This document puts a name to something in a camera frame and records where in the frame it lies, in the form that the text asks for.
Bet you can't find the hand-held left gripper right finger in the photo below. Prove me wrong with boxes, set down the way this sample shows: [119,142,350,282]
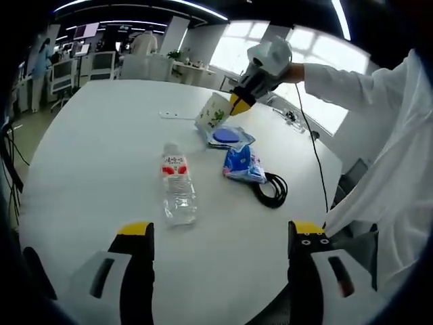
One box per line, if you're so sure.
[287,219,390,325]

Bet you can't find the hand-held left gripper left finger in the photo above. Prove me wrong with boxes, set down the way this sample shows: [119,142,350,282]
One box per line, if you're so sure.
[66,221,156,325]

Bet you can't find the white paper cup green print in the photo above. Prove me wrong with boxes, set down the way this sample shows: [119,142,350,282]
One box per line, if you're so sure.
[193,91,237,131]

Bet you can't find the clear packet with blue disc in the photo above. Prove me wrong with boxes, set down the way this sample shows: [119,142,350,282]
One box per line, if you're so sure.
[199,124,257,150]

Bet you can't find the blue floral packet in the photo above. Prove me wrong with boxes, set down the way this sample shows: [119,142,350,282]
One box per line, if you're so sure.
[221,144,267,186]

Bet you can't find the clear plastic water bottle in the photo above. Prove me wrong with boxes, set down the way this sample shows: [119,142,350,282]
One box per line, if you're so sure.
[158,142,199,230]

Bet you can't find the person's right hand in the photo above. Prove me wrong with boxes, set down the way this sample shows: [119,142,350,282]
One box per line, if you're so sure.
[279,62,306,85]

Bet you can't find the narrow window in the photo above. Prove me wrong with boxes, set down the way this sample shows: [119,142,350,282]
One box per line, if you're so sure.
[208,21,272,74]

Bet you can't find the wide window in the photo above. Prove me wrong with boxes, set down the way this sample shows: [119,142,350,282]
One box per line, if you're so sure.
[270,25,370,137]

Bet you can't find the white strip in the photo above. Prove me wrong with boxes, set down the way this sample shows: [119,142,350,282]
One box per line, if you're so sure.
[158,110,201,121]

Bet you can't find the straight ceiling light strip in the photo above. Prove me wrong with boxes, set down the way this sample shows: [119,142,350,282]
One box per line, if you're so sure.
[330,0,353,42]

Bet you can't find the curved ceiling light strip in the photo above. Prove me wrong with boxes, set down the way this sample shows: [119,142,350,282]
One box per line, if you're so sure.
[53,0,228,22]

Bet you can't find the dark grey chair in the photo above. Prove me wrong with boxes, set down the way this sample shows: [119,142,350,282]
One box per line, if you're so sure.
[333,157,379,299]

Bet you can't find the person in white coat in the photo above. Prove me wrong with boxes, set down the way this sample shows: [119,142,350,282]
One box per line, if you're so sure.
[323,49,433,295]

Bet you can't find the white table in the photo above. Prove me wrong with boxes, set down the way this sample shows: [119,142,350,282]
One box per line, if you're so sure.
[18,79,344,325]

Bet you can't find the white mesh chair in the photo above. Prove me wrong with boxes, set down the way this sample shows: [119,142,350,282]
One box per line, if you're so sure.
[49,59,76,103]
[89,51,118,81]

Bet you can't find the tangle of cables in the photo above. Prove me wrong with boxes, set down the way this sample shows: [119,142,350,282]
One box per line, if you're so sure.
[269,95,307,135]

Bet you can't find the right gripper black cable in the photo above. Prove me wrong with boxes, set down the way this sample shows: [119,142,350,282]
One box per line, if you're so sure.
[293,82,329,225]

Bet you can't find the wall monitor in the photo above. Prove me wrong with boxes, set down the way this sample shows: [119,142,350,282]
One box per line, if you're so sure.
[73,22,99,39]

